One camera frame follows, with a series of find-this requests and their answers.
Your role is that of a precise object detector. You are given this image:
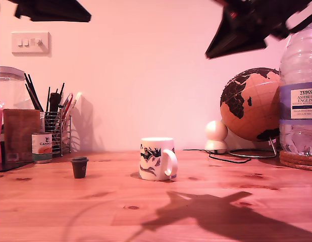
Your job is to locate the white mug with blue print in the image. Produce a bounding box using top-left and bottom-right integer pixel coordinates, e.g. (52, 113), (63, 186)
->
(138, 137), (178, 182)

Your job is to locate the dark brown coffee capsule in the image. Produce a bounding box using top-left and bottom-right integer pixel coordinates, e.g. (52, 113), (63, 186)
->
(71, 156), (89, 179)

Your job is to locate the large clear water bottle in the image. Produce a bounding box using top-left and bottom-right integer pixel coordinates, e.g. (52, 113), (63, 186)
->
(279, 21), (312, 156)

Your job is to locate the cork globe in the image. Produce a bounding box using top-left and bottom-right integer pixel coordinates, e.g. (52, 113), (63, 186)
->
(220, 67), (282, 142)

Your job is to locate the black chopstick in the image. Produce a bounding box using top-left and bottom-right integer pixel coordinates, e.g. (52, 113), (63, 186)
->
(25, 83), (38, 110)
(24, 73), (41, 111)
(28, 74), (44, 113)

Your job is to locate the glass jar with metal lid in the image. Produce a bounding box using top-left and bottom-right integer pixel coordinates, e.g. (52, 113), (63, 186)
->
(0, 66), (29, 110)

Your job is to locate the dark wooden utensil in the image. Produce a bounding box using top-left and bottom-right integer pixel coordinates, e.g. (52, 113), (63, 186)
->
(50, 92), (61, 113)

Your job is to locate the white-tipped utensil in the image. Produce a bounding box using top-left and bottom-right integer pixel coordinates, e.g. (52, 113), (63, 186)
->
(72, 92), (83, 109)

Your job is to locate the white round-headed device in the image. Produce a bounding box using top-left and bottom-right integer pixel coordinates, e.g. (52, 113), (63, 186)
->
(204, 120), (228, 155)

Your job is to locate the red pencil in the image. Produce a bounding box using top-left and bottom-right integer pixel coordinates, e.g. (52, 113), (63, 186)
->
(62, 93), (74, 116)

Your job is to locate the round cork coaster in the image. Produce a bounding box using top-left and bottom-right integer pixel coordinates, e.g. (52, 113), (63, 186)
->
(281, 162), (312, 172)
(280, 150), (312, 160)
(279, 155), (312, 166)

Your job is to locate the white pet food can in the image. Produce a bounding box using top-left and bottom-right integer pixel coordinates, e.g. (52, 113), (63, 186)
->
(31, 132), (53, 164)

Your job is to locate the white wall switch plate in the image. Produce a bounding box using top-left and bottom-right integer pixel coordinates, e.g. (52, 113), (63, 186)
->
(11, 31), (51, 54)

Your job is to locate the metal wire globe stand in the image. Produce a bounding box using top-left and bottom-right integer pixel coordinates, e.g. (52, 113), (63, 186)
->
(228, 137), (278, 159)

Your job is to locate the thin black table cable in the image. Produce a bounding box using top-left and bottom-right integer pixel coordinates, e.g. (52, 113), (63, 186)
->
(183, 148), (252, 163)

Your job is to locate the metal wire utensil holder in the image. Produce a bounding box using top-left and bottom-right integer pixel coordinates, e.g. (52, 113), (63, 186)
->
(43, 111), (72, 157)

